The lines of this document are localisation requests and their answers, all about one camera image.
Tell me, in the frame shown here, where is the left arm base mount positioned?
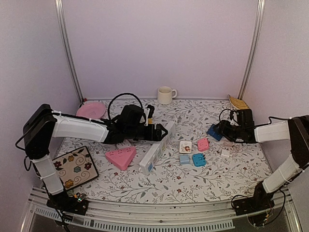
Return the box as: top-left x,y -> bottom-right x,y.
46,191 -> 89,216

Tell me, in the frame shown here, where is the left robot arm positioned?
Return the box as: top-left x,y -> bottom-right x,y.
15,104 -> 168,210

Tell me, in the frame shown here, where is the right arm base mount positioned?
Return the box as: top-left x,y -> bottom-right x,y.
231,195 -> 275,216

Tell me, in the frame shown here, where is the aluminium corner post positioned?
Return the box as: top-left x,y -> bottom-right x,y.
238,0 -> 266,100
55,0 -> 84,103

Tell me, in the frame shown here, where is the floral square tray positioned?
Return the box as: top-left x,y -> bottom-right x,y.
52,146 -> 98,190

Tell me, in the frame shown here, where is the pink plastic plate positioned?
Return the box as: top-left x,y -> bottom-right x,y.
76,101 -> 106,119

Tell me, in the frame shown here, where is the pink socket adapter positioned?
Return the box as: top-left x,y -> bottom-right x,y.
197,138 -> 209,152

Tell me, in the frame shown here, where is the long white power strip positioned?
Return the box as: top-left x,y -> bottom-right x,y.
139,121 -> 176,175

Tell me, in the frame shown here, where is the aluminium left corner post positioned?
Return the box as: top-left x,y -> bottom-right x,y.
55,0 -> 84,103

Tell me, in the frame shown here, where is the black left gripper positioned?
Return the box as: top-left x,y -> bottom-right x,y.
126,124 -> 168,141

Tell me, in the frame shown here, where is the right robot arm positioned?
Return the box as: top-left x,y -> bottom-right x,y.
211,109 -> 309,211

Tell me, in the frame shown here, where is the aluminium front rail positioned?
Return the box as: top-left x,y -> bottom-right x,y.
21,188 -> 304,232

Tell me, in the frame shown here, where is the cream ceramic mug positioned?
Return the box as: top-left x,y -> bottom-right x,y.
157,87 -> 178,105

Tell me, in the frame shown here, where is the white cube socket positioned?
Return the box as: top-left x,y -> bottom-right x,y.
179,141 -> 192,154

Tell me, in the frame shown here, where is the round pink power strip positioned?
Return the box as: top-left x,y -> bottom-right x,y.
116,140 -> 131,149

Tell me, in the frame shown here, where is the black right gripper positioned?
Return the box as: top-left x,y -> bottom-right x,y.
214,120 -> 245,142

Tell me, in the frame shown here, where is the pale blue cube socket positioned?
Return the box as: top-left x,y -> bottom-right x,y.
179,154 -> 191,165

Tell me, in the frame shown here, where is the small white usb charger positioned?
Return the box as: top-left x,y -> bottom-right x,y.
221,149 -> 231,159

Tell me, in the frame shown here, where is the aluminium right corner post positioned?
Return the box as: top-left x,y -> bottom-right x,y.
238,0 -> 266,100

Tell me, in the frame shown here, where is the pink triangular power strip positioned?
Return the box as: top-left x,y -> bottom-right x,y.
105,146 -> 136,171

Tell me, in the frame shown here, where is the light blue socket adapter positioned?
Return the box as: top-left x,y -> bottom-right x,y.
192,153 -> 206,167

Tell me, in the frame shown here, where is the dark blue cube socket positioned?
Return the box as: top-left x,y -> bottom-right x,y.
207,124 -> 223,141

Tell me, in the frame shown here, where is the yellow leaf shaped dish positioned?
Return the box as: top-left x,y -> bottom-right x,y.
228,95 -> 252,114

